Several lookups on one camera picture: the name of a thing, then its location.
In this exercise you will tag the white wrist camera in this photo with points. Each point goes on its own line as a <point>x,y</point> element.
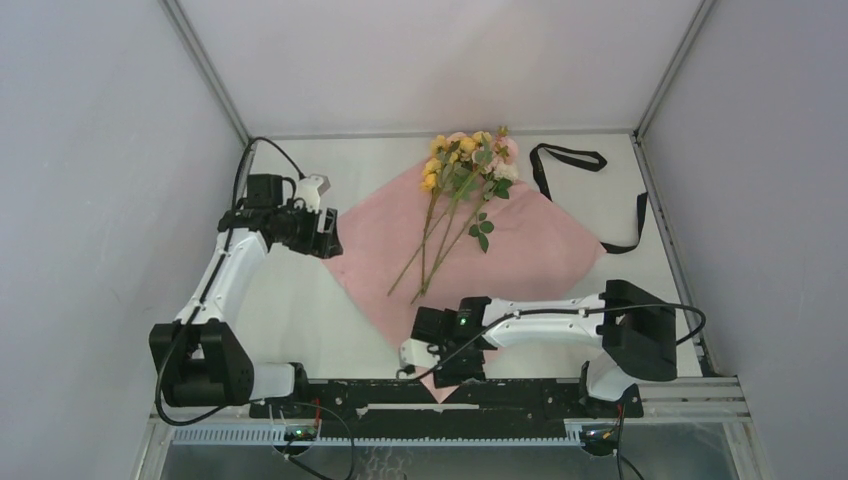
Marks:
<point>416,358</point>
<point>309,191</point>

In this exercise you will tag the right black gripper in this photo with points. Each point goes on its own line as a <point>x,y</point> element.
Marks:
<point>446,375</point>

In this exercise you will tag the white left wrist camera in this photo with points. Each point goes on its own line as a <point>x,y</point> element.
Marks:
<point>309,191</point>

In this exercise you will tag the yellow fake flower stem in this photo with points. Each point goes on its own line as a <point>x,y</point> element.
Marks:
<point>482,159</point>

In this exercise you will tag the white slotted cable duct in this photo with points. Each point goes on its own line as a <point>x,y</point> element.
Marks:
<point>266,435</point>

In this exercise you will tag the left green circuit board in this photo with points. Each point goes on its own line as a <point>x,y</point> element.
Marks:
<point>301,435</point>

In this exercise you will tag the white fake flower stem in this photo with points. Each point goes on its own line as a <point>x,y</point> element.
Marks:
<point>471,218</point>

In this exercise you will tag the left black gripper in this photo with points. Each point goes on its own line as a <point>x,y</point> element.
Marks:
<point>326,244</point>

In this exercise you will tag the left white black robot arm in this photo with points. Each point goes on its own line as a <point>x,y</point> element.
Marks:
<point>202,367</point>

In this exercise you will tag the pink bud fake flower stem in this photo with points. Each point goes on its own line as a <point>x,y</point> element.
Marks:
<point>503,148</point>

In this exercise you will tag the right circuit board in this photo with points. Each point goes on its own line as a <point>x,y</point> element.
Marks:
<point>592,435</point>

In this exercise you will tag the purple pink wrapping paper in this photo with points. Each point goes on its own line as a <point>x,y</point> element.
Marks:
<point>537,252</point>

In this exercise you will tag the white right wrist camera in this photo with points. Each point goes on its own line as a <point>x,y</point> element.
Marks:
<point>416,358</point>

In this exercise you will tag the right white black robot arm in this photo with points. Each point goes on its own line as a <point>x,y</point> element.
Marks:
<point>636,334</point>

